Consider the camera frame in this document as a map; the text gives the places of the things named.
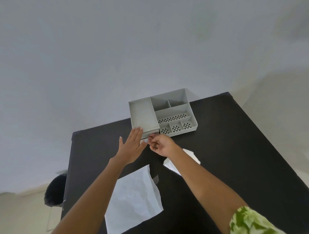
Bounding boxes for green patterned sleeve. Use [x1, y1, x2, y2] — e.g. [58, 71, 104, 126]
[229, 206, 287, 234]

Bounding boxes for person's left hand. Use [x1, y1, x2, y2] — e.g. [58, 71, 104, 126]
[116, 127, 148, 166]

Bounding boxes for large white paper sheet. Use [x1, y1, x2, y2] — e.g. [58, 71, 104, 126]
[104, 164, 164, 234]

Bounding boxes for grey compartment desk organizer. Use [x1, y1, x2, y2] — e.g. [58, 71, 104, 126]
[128, 88, 198, 140]

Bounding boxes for crumpled white paper sheet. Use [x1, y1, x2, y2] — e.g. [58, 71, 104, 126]
[163, 148, 201, 176]

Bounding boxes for person's right hand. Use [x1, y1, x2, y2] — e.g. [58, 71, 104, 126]
[146, 134, 179, 157]

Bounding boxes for grey organizer drawer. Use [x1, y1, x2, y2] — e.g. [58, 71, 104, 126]
[140, 132, 160, 145]

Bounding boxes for person's left forearm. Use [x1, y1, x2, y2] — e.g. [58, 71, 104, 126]
[52, 157, 131, 234]

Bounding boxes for person's right forearm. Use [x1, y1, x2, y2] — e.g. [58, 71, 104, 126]
[166, 145, 249, 234]

